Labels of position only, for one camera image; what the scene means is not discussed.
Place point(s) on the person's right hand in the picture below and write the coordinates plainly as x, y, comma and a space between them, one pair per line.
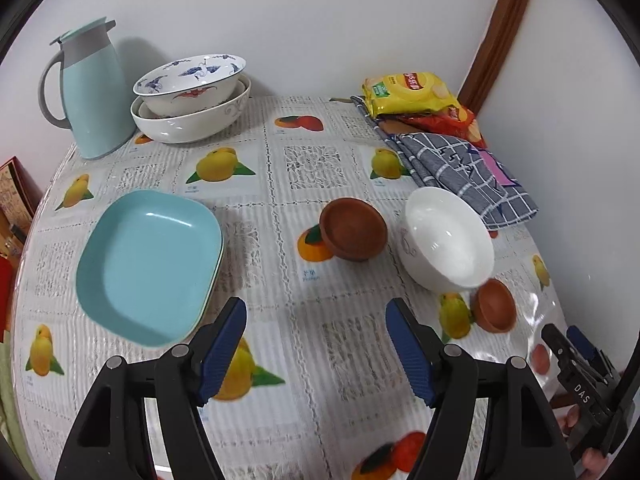
571, 420

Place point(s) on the small brown bowl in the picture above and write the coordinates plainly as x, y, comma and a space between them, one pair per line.
495, 305
350, 225

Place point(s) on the yellow chip bag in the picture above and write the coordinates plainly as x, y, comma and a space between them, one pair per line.
410, 92

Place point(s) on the green blanket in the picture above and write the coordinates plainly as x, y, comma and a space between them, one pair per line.
7, 400

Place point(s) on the large white swirl bowl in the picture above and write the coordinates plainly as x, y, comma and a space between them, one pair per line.
200, 127

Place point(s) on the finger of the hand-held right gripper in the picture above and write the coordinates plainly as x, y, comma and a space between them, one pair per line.
582, 340
555, 340

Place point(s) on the blue patterned white bowl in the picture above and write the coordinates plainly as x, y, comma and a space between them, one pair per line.
195, 95

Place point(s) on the light blue thermos jug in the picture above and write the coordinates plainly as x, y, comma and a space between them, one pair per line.
95, 105

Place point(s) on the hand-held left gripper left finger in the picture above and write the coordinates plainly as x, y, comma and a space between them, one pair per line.
220, 355

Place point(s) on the grey checked cloth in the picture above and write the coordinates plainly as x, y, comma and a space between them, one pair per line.
440, 160

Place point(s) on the plain white bowl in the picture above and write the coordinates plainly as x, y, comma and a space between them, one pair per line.
445, 240

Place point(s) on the green square plate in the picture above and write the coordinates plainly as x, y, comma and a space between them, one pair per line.
218, 266

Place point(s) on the red paper bag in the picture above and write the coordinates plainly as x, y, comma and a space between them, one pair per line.
5, 300

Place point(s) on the red chip bag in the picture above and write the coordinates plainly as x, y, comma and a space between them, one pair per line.
465, 122

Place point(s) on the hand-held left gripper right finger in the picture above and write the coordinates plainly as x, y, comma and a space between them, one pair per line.
410, 355

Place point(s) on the pink label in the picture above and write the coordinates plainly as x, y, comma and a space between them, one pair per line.
495, 170

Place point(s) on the brown wooden door frame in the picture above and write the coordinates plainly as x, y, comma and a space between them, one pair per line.
500, 35

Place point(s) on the blue square plate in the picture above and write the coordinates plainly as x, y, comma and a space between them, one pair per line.
150, 260

